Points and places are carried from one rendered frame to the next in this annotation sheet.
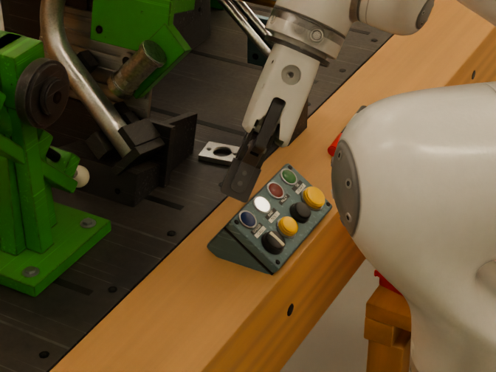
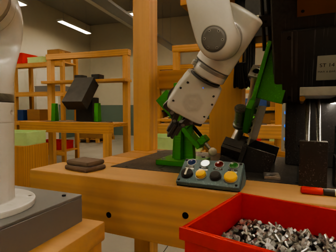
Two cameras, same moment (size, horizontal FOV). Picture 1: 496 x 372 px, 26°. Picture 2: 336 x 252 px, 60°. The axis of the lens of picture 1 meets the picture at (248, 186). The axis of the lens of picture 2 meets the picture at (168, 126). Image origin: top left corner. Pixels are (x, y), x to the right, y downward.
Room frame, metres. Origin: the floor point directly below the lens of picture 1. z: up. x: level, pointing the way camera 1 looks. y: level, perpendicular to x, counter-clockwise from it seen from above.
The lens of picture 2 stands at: (0.91, -0.72, 1.08)
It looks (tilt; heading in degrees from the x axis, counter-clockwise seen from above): 3 degrees down; 86
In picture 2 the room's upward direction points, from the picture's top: straight up
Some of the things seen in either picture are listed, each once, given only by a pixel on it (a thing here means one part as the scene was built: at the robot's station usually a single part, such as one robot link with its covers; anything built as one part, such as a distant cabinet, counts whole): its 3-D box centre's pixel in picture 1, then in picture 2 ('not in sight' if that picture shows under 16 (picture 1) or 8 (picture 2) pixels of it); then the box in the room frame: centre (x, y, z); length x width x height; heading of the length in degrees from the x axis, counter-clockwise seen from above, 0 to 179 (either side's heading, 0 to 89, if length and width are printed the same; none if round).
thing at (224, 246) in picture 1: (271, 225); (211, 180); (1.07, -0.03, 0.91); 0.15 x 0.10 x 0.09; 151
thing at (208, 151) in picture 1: (222, 153); (271, 175); (1.25, 0.03, 0.90); 0.06 x 0.04 x 0.01; 70
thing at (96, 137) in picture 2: not in sight; (96, 134); (-0.77, 9.37, 0.22); 1.20 x 0.81 x 0.44; 71
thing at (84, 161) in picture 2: not in sight; (85, 164); (0.73, 0.18, 0.91); 0.10 x 0.08 x 0.03; 141
